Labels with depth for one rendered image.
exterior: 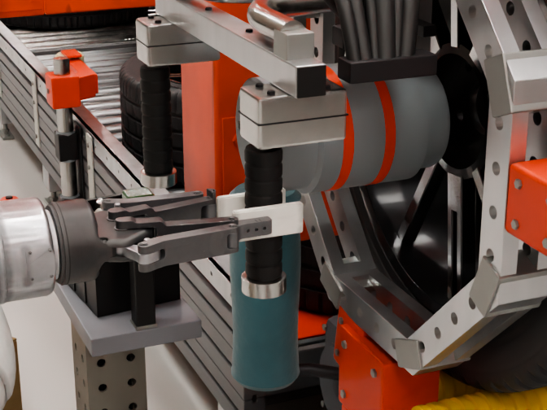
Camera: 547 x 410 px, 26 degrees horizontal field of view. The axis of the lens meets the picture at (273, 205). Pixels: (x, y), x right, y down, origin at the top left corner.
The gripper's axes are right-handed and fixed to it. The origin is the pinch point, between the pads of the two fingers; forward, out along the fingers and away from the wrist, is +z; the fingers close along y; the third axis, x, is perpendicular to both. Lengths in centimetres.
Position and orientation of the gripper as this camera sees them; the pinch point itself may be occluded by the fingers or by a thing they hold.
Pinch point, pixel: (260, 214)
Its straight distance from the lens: 113.0
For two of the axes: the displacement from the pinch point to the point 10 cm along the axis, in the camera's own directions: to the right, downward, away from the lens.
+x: 0.0, -9.4, -3.5
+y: 3.9, 3.2, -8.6
